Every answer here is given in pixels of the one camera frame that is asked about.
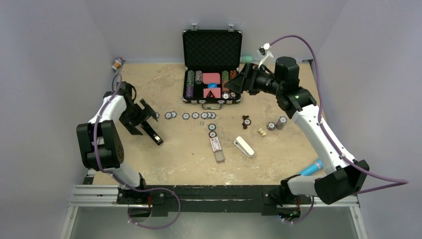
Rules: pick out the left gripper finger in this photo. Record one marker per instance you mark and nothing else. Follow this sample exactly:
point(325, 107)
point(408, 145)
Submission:
point(130, 128)
point(147, 112)

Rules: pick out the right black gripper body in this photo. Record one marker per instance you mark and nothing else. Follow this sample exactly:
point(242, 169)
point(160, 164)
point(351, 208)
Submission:
point(261, 81)

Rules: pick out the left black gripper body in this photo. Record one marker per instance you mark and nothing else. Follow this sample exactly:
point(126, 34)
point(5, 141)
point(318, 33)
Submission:
point(135, 114)

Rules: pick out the black stapler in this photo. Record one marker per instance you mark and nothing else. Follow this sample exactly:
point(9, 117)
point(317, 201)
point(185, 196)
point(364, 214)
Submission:
point(152, 133)

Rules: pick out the white stapler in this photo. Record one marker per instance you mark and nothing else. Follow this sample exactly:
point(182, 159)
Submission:
point(244, 147)

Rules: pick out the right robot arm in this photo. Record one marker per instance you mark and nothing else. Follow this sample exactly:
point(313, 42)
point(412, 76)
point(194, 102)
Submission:
point(343, 172)

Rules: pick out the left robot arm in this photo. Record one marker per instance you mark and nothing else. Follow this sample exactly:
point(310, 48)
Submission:
point(100, 145)

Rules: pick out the green cylinder object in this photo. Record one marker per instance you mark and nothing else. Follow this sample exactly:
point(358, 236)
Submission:
point(246, 59)

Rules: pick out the pink card deck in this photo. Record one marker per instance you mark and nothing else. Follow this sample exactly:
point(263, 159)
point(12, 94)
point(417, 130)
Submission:
point(211, 78)

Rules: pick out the blue dealer chip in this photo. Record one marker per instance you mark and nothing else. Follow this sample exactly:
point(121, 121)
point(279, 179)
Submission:
point(212, 85)

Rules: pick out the red card deck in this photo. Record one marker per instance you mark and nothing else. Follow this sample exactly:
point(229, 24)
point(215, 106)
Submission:
point(214, 93)

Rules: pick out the brown figure toy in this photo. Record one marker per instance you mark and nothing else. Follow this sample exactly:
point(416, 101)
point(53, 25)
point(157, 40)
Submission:
point(246, 121)

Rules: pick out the black poker chip case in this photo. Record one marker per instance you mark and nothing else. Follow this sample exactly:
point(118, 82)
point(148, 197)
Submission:
point(210, 51)

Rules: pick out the poker chip right side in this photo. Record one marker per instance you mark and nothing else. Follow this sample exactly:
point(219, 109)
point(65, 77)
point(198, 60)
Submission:
point(271, 126)

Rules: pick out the poker chip above staple box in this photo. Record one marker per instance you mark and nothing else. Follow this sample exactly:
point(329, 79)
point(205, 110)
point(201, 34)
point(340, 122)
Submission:
point(212, 127)

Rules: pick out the small orange bottle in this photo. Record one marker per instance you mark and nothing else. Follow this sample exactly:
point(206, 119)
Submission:
point(118, 62)

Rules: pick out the cream small object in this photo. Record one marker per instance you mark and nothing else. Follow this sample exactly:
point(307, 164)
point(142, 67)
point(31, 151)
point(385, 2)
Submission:
point(262, 132)

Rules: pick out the poker chip near staple box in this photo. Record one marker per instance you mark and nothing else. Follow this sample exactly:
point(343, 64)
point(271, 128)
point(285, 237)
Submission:
point(212, 134)

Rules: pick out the staple box with clear lid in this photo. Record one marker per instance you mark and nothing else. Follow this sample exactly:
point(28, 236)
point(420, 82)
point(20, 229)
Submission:
point(217, 149)

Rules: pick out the blue cylinder tool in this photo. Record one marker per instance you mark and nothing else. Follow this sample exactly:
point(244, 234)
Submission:
point(312, 168)

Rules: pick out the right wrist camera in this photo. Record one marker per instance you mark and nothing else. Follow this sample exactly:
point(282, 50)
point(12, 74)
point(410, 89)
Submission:
point(265, 52)

